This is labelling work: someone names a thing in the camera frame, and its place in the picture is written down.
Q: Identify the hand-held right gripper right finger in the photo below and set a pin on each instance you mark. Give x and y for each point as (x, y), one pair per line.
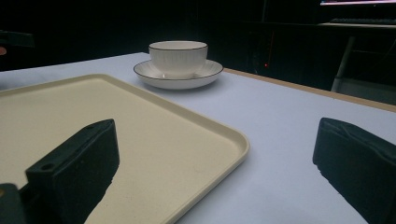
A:
(358, 158)

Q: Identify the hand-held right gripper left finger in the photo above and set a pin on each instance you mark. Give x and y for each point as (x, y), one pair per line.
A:
(73, 174)

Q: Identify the beige plastic tray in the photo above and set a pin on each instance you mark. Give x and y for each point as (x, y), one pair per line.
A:
(149, 137)

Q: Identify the light desk with metal leg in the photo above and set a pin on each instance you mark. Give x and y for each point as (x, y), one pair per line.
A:
(344, 62)

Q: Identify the dark keyboard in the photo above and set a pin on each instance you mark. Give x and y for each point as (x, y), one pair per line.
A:
(364, 21)

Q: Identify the white ribbed cup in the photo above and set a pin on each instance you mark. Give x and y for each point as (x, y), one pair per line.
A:
(177, 59)

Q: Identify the monitor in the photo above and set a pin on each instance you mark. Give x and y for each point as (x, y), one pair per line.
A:
(358, 2)

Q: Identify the white ribbed saucer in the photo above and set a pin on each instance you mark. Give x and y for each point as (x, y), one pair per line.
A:
(205, 76)

